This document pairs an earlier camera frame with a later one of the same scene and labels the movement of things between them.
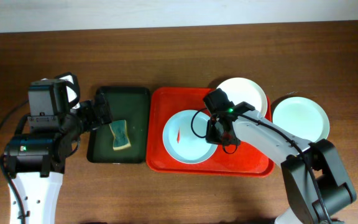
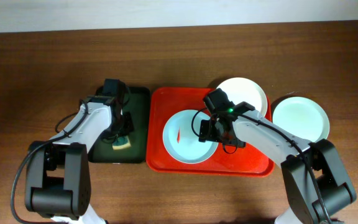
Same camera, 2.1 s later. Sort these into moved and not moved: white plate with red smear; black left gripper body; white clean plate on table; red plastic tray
Moved: black left gripper body
Not moved: white plate with red smear; white clean plate on table; red plastic tray
